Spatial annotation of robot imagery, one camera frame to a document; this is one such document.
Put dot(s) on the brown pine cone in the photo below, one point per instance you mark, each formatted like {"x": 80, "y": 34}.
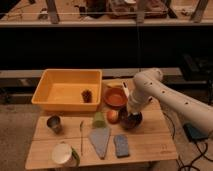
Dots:
{"x": 87, "y": 96}

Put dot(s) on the purple bowl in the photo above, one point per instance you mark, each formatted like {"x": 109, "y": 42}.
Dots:
{"x": 124, "y": 122}

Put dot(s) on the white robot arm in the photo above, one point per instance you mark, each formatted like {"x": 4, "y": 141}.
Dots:
{"x": 148, "y": 83}

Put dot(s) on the orange fruit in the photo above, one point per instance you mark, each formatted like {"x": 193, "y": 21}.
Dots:
{"x": 112, "y": 116}

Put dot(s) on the black floor box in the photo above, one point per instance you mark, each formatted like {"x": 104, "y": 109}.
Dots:
{"x": 193, "y": 134}

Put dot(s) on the yellow plastic tub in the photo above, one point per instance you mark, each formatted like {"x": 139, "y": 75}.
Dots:
{"x": 61, "y": 89}

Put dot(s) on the blue sponge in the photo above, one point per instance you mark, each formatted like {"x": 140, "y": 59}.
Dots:
{"x": 121, "y": 146}

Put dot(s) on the metal fork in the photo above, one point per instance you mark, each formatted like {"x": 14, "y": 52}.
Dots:
{"x": 81, "y": 136}

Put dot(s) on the wooden table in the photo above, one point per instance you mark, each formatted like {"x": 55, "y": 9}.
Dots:
{"x": 150, "y": 141}

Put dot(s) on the yellow banana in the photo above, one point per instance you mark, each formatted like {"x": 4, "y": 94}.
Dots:
{"x": 115, "y": 84}

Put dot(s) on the small metal cup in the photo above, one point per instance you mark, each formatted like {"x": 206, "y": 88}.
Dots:
{"x": 54, "y": 123}

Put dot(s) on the white handled brush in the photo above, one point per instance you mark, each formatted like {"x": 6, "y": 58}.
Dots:
{"x": 126, "y": 90}

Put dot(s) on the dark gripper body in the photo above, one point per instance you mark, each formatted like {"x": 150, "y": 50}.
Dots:
{"x": 135, "y": 117}

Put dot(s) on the green cup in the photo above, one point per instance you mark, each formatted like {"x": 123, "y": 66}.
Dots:
{"x": 98, "y": 120}

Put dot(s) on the grey triangular cloth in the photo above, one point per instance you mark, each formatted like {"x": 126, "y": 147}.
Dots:
{"x": 99, "y": 138}

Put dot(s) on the orange plate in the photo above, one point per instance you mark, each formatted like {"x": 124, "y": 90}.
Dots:
{"x": 115, "y": 97}

